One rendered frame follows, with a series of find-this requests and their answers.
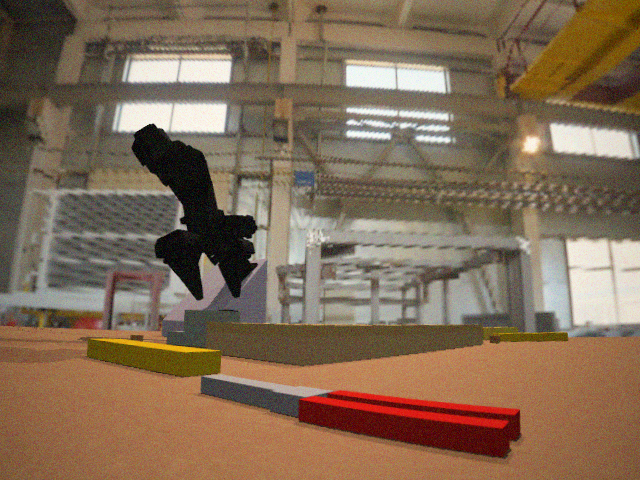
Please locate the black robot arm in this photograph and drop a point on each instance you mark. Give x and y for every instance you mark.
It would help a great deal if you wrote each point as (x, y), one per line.
(184, 169)

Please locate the light orange panel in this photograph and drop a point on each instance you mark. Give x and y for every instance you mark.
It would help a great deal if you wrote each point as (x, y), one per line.
(309, 344)

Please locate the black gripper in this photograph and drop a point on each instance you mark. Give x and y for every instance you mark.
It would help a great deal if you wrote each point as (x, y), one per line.
(183, 249)

